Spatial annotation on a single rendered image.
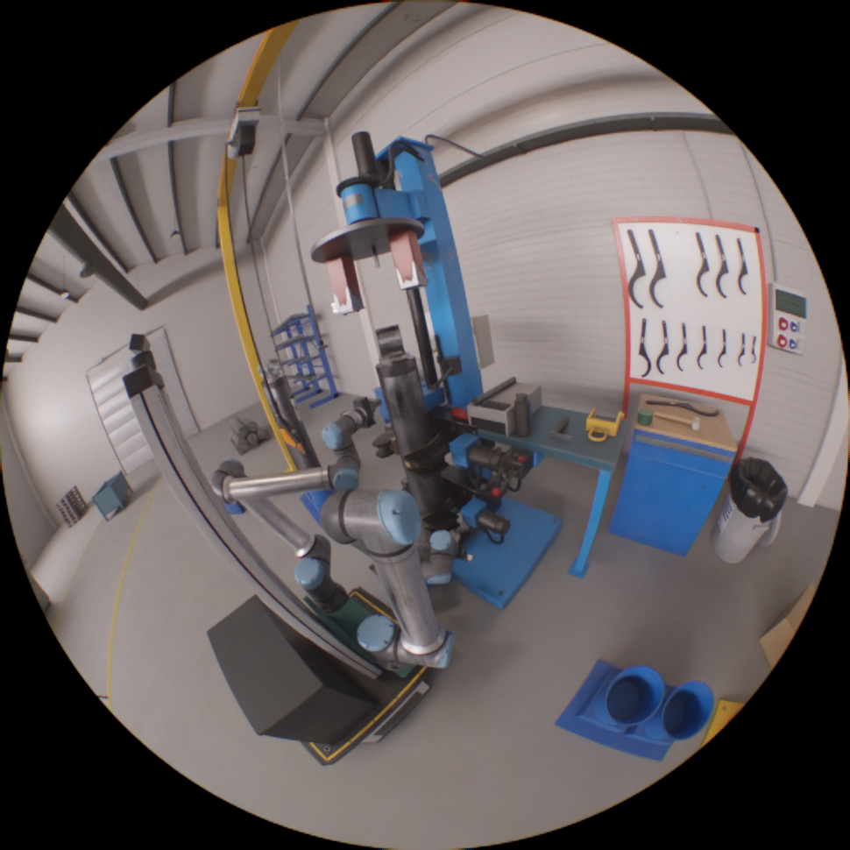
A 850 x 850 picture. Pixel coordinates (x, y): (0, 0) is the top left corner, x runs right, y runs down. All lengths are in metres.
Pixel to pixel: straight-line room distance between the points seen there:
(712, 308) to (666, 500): 1.67
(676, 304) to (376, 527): 2.70
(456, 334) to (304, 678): 1.74
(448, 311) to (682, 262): 2.13
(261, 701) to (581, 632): 1.62
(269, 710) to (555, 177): 3.90
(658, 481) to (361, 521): 1.75
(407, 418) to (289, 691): 1.31
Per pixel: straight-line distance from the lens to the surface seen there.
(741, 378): 2.97
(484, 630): 1.80
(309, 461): 2.59
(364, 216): 1.41
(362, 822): 1.95
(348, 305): 1.43
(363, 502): 0.56
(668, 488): 1.96
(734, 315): 2.86
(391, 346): 1.32
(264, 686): 1.12
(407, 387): 1.32
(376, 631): 1.03
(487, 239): 3.30
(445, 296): 1.57
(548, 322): 2.98
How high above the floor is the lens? 1.70
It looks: 24 degrees down
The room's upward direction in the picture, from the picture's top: 13 degrees counter-clockwise
